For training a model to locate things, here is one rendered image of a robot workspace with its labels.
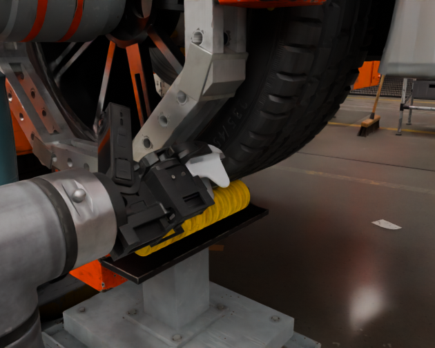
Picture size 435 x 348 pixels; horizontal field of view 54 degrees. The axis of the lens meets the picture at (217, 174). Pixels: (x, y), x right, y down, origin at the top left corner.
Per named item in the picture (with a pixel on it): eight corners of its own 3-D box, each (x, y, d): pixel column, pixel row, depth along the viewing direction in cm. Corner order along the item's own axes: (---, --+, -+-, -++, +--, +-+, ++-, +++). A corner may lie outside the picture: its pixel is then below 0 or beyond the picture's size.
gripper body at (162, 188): (186, 232, 52) (103, 271, 43) (150, 174, 54) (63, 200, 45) (221, 199, 47) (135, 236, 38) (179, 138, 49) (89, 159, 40)
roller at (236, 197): (258, 208, 80) (259, 178, 79) (137, 268, 59) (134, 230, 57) (234, 201, 84) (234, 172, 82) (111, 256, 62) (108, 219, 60)
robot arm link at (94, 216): (14, 208, 42) (42, 152, 36) (59, 196, 46) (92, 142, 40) (56, 288, 40) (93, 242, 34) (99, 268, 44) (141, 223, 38)
